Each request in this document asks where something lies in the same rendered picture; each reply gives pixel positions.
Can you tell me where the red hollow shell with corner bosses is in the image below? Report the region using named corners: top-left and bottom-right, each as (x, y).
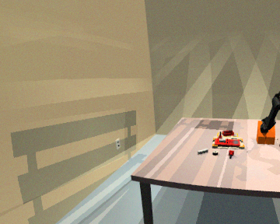
top-left (222, 130), bottom-right (234, 136)

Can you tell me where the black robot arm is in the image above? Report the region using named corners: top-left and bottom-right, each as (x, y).
top-left (260, 92), bottom-right (280, 133)

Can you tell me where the black toy car wheel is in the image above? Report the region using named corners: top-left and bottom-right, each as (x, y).
top-left (212, 150), bottom-right (218, 156)

